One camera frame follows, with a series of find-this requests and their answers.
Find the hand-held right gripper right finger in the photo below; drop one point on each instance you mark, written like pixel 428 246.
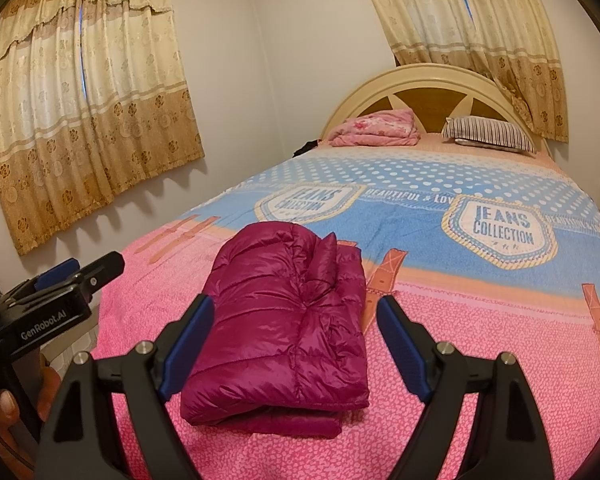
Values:
pixel 402 347

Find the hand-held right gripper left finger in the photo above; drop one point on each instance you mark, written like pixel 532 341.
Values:
pixel 187 347

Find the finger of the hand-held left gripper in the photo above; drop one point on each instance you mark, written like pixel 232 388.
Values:
pixel 102 270
pixel 55 272

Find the magenta puffer jacket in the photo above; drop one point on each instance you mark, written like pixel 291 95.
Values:
pixel 280 335

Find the person's left hand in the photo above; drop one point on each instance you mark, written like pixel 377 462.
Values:
pixel 2 407

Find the white ribbed object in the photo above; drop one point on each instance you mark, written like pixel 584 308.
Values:
pixel 77 345

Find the pink and blue printed blanket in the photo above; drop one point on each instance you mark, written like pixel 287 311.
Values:
pixel 480 360

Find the beige floral curtain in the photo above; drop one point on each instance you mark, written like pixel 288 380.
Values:
pixel 130 85
pixel 520 35

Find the folded pink floral quilt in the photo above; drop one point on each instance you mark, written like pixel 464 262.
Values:
pixel 375 130

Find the striped pillow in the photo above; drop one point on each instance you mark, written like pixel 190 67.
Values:
pixel 485 132

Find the cream arched bed headboard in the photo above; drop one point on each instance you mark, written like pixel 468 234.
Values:
pixel 430 97

